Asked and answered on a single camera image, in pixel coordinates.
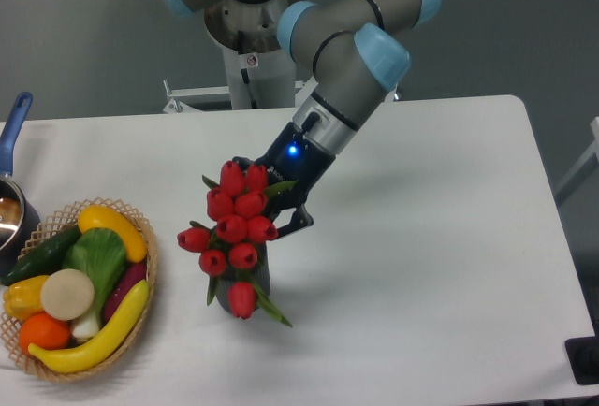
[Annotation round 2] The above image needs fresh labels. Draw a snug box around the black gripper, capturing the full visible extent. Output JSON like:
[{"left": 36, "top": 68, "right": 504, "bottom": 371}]
[{"left": 232, "top": 123, "right": 335, "bottom": 239}]

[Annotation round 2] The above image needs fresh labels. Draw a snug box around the red tulip bouquet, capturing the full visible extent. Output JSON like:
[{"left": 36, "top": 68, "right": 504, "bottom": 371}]
[{"left": 177, "top": 161, "right": 294, "bottom": 326}]

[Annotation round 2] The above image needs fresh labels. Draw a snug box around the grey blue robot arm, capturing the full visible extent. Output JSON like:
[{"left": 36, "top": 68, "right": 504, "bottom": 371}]
[{"left": 164, "top": 0, "right": 442, "bottom": 236}]

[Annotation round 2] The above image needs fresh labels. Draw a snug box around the dark grey ribbed vase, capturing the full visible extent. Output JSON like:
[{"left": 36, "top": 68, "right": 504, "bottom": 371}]
[{"left": 215, "top": 243, "right": 270, "bottom": 312}]

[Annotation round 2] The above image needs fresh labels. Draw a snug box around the purple sweet potato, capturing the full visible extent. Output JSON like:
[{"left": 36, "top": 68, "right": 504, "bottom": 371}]
[{"left": 102, "top": 262, "right": 146, "bottom": 324}]

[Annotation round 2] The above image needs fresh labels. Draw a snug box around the yellow squash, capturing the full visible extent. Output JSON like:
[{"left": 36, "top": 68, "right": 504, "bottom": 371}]
[{"left": 78, "top": 204, "right": 148, "bottom": 263}]

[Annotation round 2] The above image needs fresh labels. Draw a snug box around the green lettuce bok choy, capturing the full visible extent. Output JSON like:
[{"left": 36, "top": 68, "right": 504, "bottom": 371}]
[{"left": 62, "top": 228, "right": 126, "bottom": 343}]

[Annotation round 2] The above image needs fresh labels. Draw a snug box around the woven wicker basket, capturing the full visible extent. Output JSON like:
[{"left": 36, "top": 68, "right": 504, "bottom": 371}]
[{"left": 1, "top": 197, "right": 158, "bottom": 383}]

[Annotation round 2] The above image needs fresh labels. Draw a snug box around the beige round disc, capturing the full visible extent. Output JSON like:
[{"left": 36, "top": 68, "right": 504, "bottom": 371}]
[{"left": 40, "top": 268, "right": 95, "bottom": 321}]

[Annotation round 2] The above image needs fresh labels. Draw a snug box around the green cucumber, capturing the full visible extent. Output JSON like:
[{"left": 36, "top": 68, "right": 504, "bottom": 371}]
[{"left": 1, "top": 225, "right": 81, "bottom": 286}]

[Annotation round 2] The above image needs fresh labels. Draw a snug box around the orange fruit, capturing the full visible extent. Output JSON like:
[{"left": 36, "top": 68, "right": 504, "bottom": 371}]
[{"left": 19, "top": 312, "right": 71, "bottom": 354}]

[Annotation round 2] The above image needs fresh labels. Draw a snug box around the yellow bell pepper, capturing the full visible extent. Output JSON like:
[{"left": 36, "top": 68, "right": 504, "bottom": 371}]
[{"left": 3, "top": 275, "right": 50, "bottom": 321}]

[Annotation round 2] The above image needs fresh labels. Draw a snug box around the yellow banana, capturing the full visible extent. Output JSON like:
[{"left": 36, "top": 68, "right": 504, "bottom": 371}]
[{"left": 28, "top": 280, "right": 150, "bottom": 374}]

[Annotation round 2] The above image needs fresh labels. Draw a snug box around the black device at table edge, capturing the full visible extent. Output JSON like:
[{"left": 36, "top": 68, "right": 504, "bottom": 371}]
[{"left": 564, "top": 336, "right": 598, "bottom": 385}]

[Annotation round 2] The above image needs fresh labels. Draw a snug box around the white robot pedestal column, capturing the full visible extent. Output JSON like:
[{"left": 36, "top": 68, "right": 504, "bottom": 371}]
[{"left": 222, "top": 48, "right": 296, "bottom": 110}]

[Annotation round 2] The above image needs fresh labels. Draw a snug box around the white metal base frame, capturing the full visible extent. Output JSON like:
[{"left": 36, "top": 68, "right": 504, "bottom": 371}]
[{"left": 161, "top": 79, "right": 319, "bottom": 114}]

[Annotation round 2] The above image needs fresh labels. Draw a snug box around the blue handled saucepan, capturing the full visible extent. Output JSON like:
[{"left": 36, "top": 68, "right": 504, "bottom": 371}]
[{"left": 1, "top": 92, "right": 40, "bottom": 276}]

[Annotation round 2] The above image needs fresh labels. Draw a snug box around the white furniture frame at right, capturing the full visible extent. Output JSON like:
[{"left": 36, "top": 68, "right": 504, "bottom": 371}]
[{"left": 554, "top": 117, "right": 598, "bottom": 208}]

